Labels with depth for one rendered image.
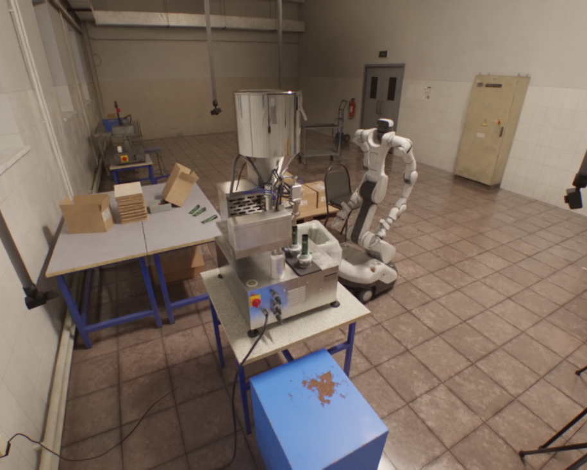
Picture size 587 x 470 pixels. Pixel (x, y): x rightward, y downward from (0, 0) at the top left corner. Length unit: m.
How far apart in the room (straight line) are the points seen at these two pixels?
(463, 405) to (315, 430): 1.27
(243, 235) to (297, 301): 0.47
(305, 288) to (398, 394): 1.14
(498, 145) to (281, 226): 5.60
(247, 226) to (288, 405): 0.80
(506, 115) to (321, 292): 5.42
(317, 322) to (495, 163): 5.47
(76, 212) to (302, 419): 2.26
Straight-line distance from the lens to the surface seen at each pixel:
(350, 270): 2.80
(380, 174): 2.70
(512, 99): 6.51
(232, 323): 1.66
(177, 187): 3.07
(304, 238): 1.46
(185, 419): 2.29
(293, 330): 1.60
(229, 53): 11.99
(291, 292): 1.51
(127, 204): 2.93
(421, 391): 2.45
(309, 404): 1.53
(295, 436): 1.45
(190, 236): 2.54
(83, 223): 2.94
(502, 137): 6.56
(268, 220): 1.30
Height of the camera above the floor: 1.87
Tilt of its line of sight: 27 degrees down
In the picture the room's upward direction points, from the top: straight up
